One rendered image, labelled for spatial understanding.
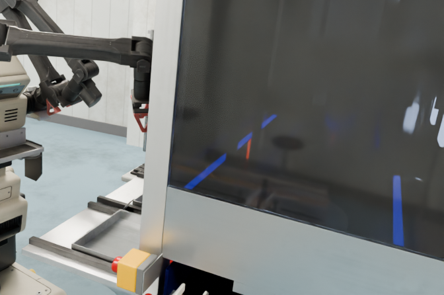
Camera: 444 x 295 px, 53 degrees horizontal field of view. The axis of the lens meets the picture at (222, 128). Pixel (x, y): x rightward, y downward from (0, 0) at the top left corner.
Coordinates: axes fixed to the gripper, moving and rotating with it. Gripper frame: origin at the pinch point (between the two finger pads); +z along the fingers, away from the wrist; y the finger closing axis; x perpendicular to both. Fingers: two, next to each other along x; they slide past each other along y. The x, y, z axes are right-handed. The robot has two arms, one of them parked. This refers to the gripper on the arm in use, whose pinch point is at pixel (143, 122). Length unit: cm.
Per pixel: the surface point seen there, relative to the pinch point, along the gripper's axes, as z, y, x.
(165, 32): -35.6, -27.6, -2.3
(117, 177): 164, 222, 2
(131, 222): 38.5, 0.3, 3.3
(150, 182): 0.2, -33.0, 0.8
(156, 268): 19.9, -41.4, 0.0
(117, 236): 36.8, -8.3, 8.5
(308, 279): 11, -59, -32
